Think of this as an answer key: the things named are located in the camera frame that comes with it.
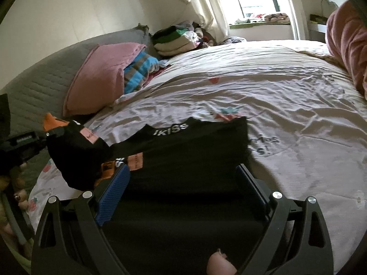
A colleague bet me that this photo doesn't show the clothes on window sill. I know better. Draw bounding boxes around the clothes on window sill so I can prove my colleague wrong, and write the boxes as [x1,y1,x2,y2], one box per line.
[235,12,290,24]

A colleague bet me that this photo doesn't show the stack of folded clothes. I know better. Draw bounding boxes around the stack of folded clothes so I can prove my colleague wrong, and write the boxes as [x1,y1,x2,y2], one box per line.
[151,21,217,58]

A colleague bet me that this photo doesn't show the white curtain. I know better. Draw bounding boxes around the white curtain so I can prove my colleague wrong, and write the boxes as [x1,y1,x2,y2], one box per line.
[183,0,230,42]

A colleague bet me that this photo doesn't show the blue grey striped cloth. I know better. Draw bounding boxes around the blue grey striped cloth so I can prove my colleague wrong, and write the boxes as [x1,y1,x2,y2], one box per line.
[124,51,170,94]

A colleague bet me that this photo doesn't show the grey quilted headboard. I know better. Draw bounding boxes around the grey quilted headboard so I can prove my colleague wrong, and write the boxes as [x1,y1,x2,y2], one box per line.
[1,24,151,135]

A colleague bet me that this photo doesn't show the right hand thumb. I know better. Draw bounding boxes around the right hand thumb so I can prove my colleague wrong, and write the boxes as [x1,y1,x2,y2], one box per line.
[206,249,237,275]

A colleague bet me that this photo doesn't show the white printed bed sheet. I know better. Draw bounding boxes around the white printed bed sheet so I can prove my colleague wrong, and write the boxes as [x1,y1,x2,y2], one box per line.
[27,39,367,273]

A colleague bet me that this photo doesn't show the left hand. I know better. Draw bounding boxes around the left hand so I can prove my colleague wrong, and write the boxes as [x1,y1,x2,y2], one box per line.
[1,162,29,238]

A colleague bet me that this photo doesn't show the pink crumpled blanket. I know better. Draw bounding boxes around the pink crumpled blanket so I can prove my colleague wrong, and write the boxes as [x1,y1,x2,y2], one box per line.
[326,1,367,96]

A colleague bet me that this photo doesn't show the pink pillow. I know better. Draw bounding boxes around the pink pillow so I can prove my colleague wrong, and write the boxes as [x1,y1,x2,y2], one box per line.
[63,42,146,117]

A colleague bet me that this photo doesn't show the black garment with orange cuffs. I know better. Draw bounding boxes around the black garment with orange cuffs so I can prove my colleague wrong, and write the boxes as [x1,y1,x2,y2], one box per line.
[47,117,264,274]

